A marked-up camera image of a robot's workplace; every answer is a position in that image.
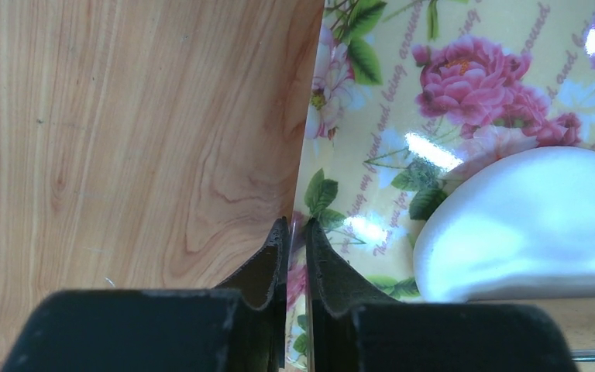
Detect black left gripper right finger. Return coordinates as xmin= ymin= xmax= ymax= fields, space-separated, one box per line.
xmin=304 ymin=219 xmax=577 ymax=371

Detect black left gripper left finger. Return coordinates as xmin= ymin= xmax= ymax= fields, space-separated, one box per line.
xmin=2 ymin=218 xmax=290 ymax=371

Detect white dough ball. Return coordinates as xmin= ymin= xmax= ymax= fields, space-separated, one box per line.
xmin=414 ymin=146 xmax=595 ymax=302

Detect floral yellow tray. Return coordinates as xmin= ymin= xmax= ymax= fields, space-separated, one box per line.
xmin=286 ymin=1 xmax=595 ymax=371

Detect wooden rolling pin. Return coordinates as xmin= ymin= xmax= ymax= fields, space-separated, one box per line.
xmin=465 ymin=298 xmax=595 ymax=351

